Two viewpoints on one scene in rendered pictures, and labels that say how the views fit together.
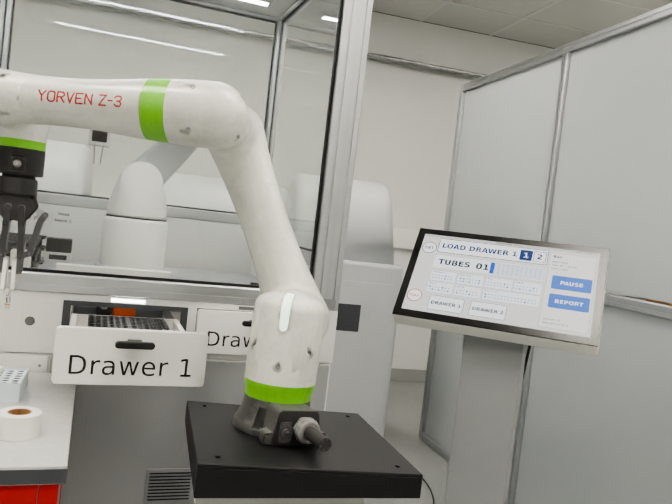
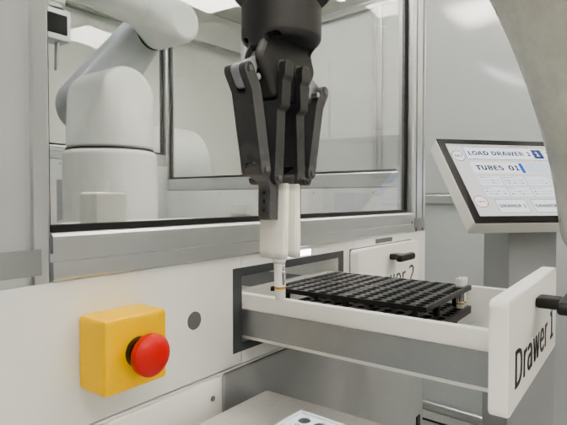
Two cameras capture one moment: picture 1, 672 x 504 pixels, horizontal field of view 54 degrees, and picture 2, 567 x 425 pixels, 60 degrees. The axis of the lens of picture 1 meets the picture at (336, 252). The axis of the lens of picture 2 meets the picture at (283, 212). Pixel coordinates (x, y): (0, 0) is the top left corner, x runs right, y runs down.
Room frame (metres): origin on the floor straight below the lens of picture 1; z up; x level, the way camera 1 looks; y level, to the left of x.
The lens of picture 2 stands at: (0.99, 0.93, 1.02)
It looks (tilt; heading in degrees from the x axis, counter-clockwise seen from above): 2 degrees down; 327
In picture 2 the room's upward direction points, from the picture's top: straight up
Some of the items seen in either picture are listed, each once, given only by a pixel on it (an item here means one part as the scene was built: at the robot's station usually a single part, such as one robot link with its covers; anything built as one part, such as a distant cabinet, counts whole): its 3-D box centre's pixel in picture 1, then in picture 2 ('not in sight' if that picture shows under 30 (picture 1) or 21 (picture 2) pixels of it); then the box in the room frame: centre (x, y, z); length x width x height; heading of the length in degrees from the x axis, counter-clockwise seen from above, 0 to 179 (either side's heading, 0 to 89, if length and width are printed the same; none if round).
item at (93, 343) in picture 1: (132, 357); (528, 327); (1.31, 0.38, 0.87); 0.29 x 0.02 x 0.11; 110
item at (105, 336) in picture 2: not in sight; (126, 347); (1.48, 0.79, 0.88); 0.07 x 0.05 x 0.07; 110
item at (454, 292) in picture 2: not in sight; (444, 296); (1.40, 0.41, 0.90); 0.18 x 0.02 x 0.01; 110
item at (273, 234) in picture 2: (4, 273); (274, 221); (1.38, 0.68, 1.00); 0.03 x 0.01 x 0.07; 19
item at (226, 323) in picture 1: (252, 333); (387, 271); (1.71, 0.19, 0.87); 0.29 x 0.02 x 0.11; 110
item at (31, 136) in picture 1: (23, 114); not in sight; (1.37, 0.67, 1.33); 0.13 x 0.11 x 0.14; 177
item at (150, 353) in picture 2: not in sight; (147, 353); (1.44, 0.78, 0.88); 0.04 x 0.03 x 0.04; 110
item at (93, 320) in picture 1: (127, 339); (371, 308); (1.49, 0.45, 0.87); 0.22 x 0.18 x 0.06; 20
